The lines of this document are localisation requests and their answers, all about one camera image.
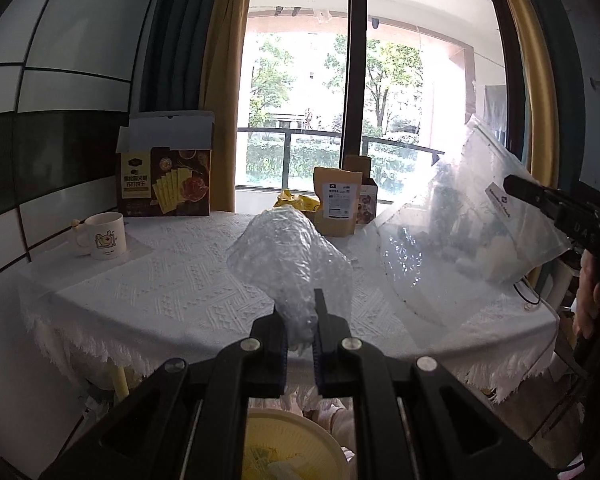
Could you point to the yellow snack packet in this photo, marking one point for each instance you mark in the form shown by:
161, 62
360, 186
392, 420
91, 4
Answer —
297, 201

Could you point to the bubble wrap piece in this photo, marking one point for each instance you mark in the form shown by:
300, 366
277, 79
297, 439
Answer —
282, 254

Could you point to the white textured tablecloth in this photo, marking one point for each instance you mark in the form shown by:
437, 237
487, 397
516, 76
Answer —
171, 295

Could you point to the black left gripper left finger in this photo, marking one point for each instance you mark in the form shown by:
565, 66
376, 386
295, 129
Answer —
185, 420

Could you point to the yellow curtain right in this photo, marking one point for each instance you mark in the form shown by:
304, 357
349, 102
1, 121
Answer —
543, 149

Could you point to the kraft paper pouch with label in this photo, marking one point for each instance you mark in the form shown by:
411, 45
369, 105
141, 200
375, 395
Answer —
338, 191

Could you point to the yellow curtain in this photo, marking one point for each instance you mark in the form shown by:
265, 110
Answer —
543, 149
219, 93

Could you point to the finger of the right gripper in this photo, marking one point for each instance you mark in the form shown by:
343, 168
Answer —
581, 197

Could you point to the small printed carton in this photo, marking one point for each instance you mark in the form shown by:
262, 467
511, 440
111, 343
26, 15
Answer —
367, 202

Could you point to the yellow curtain left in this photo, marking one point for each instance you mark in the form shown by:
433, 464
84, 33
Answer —
219, 93

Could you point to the yellow trash bin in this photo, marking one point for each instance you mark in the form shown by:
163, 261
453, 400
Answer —
286, 445

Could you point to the small brown cardboard tray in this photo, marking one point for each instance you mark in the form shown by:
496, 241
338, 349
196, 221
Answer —
311, 214

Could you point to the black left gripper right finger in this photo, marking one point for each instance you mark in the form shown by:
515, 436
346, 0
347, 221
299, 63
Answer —
413, 419

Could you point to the dark snack box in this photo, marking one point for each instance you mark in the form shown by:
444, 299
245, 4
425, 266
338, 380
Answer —
165, 164

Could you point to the large clear plastic bag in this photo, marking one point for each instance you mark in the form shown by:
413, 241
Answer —
458, 240

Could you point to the white cartoon mug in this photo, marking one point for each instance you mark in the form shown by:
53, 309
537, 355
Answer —
101, 236

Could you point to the person's hand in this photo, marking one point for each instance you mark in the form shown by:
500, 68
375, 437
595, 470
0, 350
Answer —
588, 297

